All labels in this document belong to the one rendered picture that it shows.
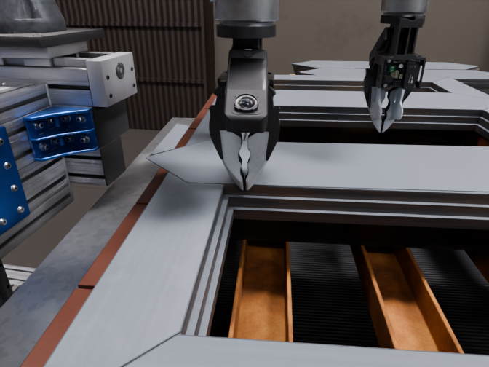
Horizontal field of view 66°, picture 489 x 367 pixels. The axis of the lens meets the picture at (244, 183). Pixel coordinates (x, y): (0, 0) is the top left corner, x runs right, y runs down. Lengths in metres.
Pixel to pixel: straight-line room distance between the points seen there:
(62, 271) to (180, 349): 0.45
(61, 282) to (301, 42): 2.80
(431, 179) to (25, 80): 0.77
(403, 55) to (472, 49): 2.71
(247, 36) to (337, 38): 2.78
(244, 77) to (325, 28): 2.79
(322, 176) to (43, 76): 0.59
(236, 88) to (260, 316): 0.33
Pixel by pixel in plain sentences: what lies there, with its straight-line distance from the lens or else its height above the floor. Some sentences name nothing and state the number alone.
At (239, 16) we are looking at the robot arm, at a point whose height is 1.08.
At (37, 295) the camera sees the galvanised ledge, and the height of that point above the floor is 0.68.
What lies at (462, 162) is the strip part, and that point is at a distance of 0.70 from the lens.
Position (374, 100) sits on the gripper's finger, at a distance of 0.77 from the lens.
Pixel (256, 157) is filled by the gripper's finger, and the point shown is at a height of 0.91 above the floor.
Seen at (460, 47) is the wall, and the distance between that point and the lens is 3.38.
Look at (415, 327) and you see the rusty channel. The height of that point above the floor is 0.68.
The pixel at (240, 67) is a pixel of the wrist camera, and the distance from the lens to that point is 0.44.
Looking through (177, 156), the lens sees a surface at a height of 0.86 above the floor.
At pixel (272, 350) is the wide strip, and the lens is 0.30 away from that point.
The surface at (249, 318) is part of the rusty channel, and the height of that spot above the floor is 0.68.
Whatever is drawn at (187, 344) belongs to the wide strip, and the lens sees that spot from 0.31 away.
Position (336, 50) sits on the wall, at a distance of 3.22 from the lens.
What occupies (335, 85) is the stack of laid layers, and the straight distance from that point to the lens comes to 1.29.
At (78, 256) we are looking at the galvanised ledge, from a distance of 0.75.
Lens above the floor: 1.10
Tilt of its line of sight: 26 degrees down
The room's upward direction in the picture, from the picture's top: straight up
